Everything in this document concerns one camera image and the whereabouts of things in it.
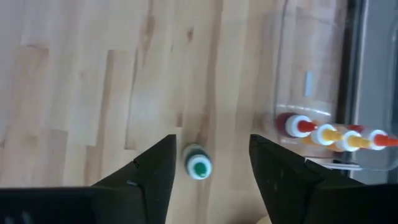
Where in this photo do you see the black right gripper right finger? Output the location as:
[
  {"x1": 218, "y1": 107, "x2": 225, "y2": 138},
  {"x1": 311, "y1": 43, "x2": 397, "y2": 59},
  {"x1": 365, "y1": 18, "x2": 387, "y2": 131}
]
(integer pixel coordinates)
[{"x1": 249, "y1": 133, "x2": 398, "y2": 224}]

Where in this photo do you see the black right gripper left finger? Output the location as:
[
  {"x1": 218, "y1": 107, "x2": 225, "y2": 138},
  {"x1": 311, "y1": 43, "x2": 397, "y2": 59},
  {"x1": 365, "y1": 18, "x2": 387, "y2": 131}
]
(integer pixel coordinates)
[{"x1": 0, "y1": 133, "x2": 177, "y2": 224}]

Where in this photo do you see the yellow food colouring bottle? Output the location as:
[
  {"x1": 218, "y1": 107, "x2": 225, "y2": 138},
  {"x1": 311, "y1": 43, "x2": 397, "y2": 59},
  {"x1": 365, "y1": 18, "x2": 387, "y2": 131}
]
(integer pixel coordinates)
[
  {"x1": 303, "y1": 123, "x2": 345, "y2": 147},
  {"x1": 334, "y1": 129, "x2": 373, "y2": 153}
]

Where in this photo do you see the red food colouring bottle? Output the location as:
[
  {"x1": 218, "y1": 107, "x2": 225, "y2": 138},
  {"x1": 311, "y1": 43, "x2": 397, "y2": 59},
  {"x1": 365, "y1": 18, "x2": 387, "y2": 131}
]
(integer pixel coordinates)
[
  {"x1": 348, "y1": 123, "x2": 398, "y2": 152},
  {"x1": 275, "y1": 112, "x2": 318, "y2": 139}
]

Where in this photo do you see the green food colouring bottle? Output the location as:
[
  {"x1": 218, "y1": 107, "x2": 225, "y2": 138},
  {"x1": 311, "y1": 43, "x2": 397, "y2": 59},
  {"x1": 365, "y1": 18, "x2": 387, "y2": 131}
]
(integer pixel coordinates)
[{"x1": 182, "y1": 143, "x2": 214, "y2": 181}]

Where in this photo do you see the clear plastic bin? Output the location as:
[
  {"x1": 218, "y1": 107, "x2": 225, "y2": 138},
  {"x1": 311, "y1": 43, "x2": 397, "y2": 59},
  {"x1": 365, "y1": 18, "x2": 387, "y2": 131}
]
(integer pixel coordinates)
[{"x1": 272, "y1": 0, "x2": 398, "y2": 172}]

